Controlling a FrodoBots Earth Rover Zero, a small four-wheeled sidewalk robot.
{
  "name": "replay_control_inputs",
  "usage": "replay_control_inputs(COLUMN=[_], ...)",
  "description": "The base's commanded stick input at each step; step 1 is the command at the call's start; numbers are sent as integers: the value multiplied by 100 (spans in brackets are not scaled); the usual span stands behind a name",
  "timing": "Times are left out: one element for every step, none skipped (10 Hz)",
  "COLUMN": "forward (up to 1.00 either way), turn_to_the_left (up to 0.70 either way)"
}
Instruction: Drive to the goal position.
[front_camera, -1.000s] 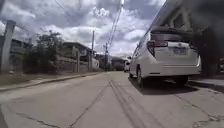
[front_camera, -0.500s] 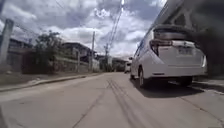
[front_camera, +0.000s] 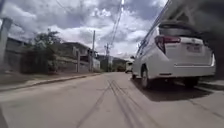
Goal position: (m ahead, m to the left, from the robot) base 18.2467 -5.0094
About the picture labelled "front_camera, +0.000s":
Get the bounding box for utility pole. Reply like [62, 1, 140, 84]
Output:
[104, 42, 111, 73]
[90, 29, 97, 72]

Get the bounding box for white vehicle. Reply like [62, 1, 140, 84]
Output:
[124, 60, 134, 74]

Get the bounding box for dark two-storey building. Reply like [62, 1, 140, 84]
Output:
[54, 41, 101, 73]

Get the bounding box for grey concrete road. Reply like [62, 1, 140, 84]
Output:
[0, 71, 224, 128]

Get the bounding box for white car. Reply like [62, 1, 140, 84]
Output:
[130, 20, 217, 90]

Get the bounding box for green tree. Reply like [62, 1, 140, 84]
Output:
[20, 28, 64, 75]

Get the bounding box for concrete pavement with kerb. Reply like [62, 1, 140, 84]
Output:
[0, 70, 103, 93]

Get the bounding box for overhead wires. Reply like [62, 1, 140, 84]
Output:
[54, 0, 126, 48]

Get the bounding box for grey wall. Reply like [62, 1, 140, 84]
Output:
[4, 36, 33, 73]

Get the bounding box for concrete post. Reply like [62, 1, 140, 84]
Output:
[0, 17, 14, 73]

